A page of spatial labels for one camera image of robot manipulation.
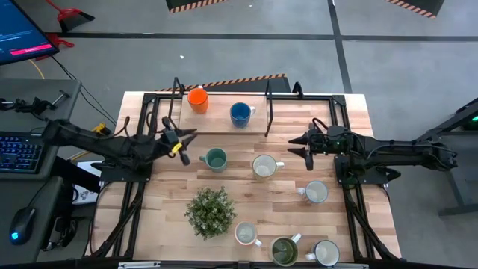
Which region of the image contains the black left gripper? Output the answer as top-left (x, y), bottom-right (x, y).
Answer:
top-left (161, 127), bottom-right (198, 156)

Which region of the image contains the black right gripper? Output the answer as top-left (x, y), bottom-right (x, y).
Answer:
top-left (287, 126), bottom-right (348, 158)

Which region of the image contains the teal green mug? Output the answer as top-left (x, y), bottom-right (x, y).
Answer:
top-left (198, 147), bottom-right (228, 173)

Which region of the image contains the orange mug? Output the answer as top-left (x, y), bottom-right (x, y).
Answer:
top-left (186, 85), bottom-right (210, 115)

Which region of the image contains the blue mug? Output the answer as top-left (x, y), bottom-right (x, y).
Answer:
top-left (229, 102), bottom-right (257, 129)

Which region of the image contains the cream mug yellow pattern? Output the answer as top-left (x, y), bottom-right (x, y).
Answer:
top-left (234, 220), bottom-right (263, 247)

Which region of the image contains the dark green mug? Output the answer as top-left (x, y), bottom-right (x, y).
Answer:
top-left (268, 232), bottom-right (302, 267)

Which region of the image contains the black hazard striped ramp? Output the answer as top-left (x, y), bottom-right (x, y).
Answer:
top-left (154, 73), bottom-right (291, 93)

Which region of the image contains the artificial plant striped pot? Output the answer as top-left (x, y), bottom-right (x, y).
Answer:
top-left (184, 185), bottom-right (238, 241)

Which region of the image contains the white printed paper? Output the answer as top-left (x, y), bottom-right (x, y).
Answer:
top-left (70, 159), bottom-right (102, 205)

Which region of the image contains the black metal rod tool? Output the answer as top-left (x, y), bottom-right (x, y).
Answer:
top-left (51, 89), bottom-right (71, 107)

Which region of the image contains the black hazard striped box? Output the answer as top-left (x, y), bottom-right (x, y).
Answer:
top-left (384, 0), bottom-right (446, 19)
top-left (165, 0), bottom-right (229, 15)

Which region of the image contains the black clamp tool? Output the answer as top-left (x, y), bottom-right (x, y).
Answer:
top-left (0, 96), bottom-right (57, 117)

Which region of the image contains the red plastic object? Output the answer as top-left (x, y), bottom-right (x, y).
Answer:
top-left (46, 32), bottom-right (75, 49)

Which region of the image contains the backlit black keyboard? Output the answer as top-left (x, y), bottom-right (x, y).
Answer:
top-left (0, 130), bottom-right (48, 175)

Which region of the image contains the red dustpan with brush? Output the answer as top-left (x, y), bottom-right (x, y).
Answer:
top-left (44, 0), bottom-right (96, 33)

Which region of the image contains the grey desk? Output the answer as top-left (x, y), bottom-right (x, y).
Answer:
top-left (0, 78), bottom-right (83, 265)

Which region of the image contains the black computer mouse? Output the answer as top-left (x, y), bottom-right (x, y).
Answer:
top-left (7, 206), bottom-right (37, 247)

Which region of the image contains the computer monitor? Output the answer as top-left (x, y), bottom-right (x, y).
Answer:
top-left (0, 0), bottom-right (60, 67)

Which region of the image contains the black aluminium rig frame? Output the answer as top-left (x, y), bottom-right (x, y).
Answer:
top-left (84, 81), bottom-right (403, 262)

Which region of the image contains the yellow cable connector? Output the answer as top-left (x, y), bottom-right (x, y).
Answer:
top-left (91, 122), bottom-right (111, 136)

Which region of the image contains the yellow cable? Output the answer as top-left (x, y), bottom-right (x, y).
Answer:
top-left (69, 147), bottom-right (102, 161)
top-left (28, 58), bottom-right (46, 80)

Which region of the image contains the silver metal bracket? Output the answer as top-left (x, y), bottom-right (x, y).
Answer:
top-left (118, 261), bottom-right (161, 269)
top-left (326, 262), bottom-right (370, 269)

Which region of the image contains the black monitor cable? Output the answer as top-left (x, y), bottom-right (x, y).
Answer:
top-left (50, 55), bottom-right (117, 127)

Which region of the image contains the black metal table frame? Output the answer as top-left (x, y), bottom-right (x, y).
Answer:
top-left (410, 97), bottom-right (478, 217)

